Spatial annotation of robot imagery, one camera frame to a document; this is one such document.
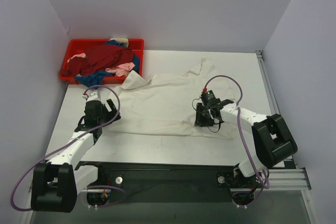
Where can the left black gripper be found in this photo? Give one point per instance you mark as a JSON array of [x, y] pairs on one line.
[[105, 111]]

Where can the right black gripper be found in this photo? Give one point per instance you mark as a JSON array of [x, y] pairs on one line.
[[203, 115]]

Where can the white t shirt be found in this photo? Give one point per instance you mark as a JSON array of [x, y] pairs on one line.
[[163, 104]]

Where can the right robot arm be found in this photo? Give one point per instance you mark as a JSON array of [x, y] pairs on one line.
[[266, 138]]

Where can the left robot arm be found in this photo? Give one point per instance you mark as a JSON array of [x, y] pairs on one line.
[[55, 188]]

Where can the blue garment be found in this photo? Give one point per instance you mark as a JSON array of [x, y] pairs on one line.
[[104, 77]]

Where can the red plastic bin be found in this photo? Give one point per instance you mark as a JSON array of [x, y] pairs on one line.
[[78, 46]]

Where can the dark red garment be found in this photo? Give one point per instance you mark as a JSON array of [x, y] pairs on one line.
[[107, 49]]

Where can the beige garment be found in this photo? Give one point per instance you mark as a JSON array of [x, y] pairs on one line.
[[120, 41]]

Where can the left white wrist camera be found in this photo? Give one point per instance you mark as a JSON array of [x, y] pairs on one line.
[[92, 95]]

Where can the aluminium side rail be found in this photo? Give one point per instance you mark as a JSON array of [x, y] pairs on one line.
[[269, 94]]

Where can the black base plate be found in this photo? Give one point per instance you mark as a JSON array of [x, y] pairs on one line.
[[168, 183]]

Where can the aluminium front rail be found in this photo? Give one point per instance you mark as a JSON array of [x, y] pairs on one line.
[[280, 179]]

